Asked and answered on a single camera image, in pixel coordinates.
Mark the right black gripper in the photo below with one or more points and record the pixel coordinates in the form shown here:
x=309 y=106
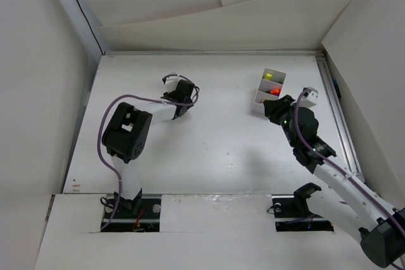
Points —
x=274 y=108

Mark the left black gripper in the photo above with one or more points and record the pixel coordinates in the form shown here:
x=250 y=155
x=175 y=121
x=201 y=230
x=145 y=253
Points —
x=168 y=95

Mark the orange cap highlighter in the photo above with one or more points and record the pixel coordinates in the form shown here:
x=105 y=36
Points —
x=274 y=89

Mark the white pen holder box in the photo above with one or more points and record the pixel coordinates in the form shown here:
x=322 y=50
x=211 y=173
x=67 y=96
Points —
x=264 y=87

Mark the yellow cap highlighter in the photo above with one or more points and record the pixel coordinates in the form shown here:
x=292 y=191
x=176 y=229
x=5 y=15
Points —
x=268 y=76

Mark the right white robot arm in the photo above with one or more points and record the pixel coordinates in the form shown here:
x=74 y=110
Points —
x=374 y=223

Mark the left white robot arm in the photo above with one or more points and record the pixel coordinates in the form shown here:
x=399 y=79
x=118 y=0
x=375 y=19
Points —
x=124 y=129

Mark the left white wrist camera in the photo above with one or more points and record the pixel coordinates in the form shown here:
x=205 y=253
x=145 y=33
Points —
x=170 y=81

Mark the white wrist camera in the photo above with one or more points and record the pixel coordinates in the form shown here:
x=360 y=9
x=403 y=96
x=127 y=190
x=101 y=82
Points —
x=170 y=81
x=308 y=97

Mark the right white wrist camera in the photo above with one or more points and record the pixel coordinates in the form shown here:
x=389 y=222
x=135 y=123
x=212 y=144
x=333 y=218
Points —
x=308 y=97

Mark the aluminium table rail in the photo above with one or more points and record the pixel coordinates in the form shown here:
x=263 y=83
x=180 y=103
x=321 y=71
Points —
x=348 y=151

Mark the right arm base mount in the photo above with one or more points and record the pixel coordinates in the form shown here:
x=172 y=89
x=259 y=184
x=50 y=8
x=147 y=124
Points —
x=292 y=214

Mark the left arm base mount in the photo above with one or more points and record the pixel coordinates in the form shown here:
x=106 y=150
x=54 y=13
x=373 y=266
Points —
x=141 y=215

